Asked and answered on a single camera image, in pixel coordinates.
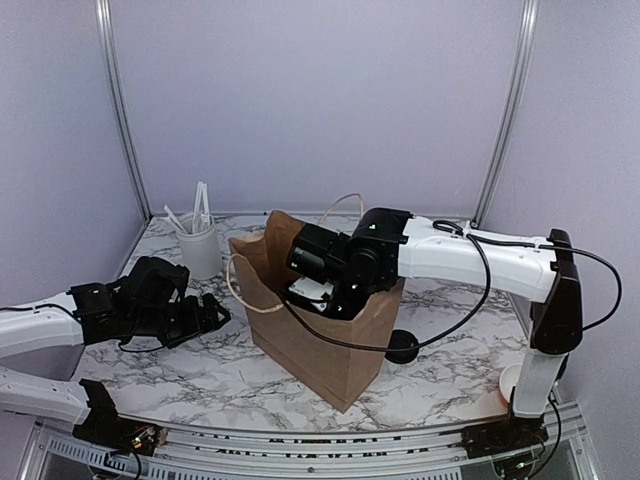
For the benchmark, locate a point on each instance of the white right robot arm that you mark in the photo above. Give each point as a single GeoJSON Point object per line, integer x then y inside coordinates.
{"type": "Point", "coordinates": [539, 269]}

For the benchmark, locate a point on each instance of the right aluminium frame post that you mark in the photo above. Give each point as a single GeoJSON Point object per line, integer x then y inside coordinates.
{"type": "Point", "coordinates": [515, 91]}

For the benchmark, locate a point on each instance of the black cup lid stack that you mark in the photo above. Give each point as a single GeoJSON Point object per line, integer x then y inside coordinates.
{"type": "Point", "coordinates": [403, 347]}

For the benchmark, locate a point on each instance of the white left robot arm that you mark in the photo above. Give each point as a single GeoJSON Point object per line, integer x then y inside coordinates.
{"type": "Point", "coordinates": [86, 405]}

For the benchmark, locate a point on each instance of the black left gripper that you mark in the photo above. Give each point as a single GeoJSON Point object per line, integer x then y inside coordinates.
{"type": "Point", "coordinates": [194, 324]}

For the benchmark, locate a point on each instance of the white orange paper cup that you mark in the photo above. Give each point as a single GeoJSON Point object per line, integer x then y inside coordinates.
{"type": "Point", "coordinates": [508, 379]}

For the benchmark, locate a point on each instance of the aluminium frame post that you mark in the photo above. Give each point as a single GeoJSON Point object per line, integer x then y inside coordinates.
{"type": "Point", "coordinates": [109, 52]}
{"type": "Point", "coordinates": [515, 91]}

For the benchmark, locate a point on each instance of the brown paper bag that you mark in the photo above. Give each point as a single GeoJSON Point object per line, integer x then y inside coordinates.
{"type": "Point", "coordinates": [339, 375]}

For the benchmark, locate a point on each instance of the aluminium front rail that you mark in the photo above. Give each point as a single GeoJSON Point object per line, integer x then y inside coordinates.
{"type": "Point", "coordinates": [449, 451]}

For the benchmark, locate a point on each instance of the white cup with stirrers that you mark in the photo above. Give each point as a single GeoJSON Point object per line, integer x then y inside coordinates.
{"type": "Point", "coordinates": [197, 236]}

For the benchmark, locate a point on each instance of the left aluminium frame post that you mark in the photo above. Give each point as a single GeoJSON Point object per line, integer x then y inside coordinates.
{"type": "Point", "coordinates": [109, 52]}

